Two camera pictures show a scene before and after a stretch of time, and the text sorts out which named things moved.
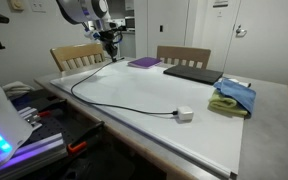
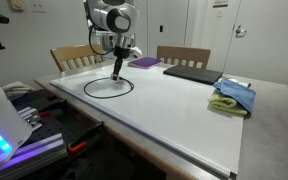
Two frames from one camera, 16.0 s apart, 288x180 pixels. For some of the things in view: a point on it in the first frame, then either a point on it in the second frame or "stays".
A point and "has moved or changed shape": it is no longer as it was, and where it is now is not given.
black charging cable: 106,104 has moved or changed shape
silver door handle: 240,33 stays
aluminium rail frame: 32,157 stays
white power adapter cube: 185,114 -> 111,77
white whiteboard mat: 171,112 stays
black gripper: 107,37 -> 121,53
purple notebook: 145,62 stays
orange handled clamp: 81,141 stays
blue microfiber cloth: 244,96 stays
